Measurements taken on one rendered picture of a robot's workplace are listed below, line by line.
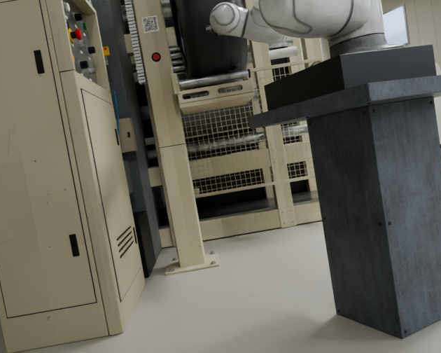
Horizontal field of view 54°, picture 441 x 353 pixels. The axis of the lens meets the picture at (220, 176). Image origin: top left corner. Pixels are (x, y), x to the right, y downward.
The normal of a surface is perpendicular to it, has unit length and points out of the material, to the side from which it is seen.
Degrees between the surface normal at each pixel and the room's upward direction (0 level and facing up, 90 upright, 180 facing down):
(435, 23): 90
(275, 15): 93
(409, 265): 90
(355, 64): 90
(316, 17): 133
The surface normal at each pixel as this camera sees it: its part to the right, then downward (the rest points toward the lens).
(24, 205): 0.04, 0.06
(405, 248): 0.45, -0.02
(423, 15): -0.88, 0.18
